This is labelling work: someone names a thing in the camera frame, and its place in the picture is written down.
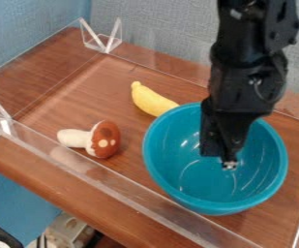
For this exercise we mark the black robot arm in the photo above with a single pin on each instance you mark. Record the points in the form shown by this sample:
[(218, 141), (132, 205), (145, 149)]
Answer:
[(256, 28)]

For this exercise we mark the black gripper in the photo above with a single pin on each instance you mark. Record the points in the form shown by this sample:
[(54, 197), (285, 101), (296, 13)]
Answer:
[(245, 90)]

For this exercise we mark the grey metal bracket below table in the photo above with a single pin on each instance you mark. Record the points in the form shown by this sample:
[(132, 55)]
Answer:
[(66, 233)]

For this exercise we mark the yellow toy banana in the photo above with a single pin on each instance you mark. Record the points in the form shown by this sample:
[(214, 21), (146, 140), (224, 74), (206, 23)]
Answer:
[(149, 101)]

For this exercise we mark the clear acrylic barrier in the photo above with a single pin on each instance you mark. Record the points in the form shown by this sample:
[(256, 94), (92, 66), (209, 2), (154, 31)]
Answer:
[(64, 86)]

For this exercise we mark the brown white toy mushroom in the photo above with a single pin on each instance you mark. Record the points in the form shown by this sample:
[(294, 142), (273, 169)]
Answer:
[(101, 141)]

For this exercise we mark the blue plastic bowl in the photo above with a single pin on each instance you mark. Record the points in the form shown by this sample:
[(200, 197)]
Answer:
[(196, 180)]

